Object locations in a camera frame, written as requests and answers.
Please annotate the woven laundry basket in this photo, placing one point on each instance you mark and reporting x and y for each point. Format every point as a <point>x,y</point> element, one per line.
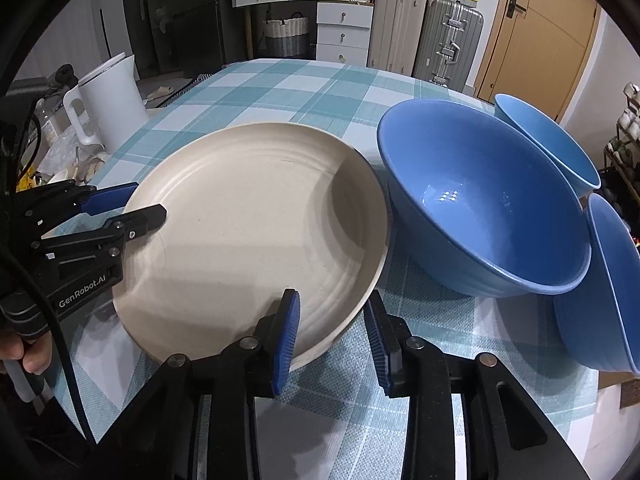
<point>286,37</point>

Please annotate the row of assorted sneakers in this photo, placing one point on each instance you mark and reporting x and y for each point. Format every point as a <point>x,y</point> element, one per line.
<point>631,120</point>

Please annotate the person's left hand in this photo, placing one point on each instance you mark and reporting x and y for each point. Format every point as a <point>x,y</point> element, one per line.
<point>32,355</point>

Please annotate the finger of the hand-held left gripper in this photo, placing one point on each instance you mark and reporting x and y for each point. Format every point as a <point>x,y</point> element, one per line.
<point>112,197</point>
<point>145,217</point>

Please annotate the white drawer cabinet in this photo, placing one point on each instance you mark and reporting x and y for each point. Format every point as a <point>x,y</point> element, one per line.
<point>345,32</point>

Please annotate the cream round plate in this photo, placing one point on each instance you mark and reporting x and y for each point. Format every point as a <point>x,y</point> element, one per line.
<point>240,220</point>

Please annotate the dark grey fridge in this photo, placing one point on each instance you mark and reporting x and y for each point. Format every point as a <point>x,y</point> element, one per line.
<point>175,20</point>

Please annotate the printed cardboard box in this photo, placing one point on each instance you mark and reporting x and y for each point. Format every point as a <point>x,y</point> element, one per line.
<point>620,390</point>

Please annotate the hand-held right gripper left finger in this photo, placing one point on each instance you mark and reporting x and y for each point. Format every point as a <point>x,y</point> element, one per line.
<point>285,345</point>

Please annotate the white electric kettle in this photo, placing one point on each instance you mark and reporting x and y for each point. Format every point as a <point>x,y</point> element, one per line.
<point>115,105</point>

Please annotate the beige suitcase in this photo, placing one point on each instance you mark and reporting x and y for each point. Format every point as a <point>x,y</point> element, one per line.
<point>397,30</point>

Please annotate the blue bowl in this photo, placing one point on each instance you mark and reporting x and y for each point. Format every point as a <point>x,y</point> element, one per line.
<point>600,300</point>
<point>555,140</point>
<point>475,195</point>

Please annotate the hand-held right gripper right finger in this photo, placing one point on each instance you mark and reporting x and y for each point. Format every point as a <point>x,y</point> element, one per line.
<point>377,350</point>

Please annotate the silver suitcase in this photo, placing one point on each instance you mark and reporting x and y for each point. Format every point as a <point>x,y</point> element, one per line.
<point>445,45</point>

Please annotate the wooden shoe rack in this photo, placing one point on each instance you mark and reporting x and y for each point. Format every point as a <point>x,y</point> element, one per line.
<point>612,160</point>

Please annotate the wooden door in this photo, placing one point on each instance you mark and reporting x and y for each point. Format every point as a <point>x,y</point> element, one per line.
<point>540,35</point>

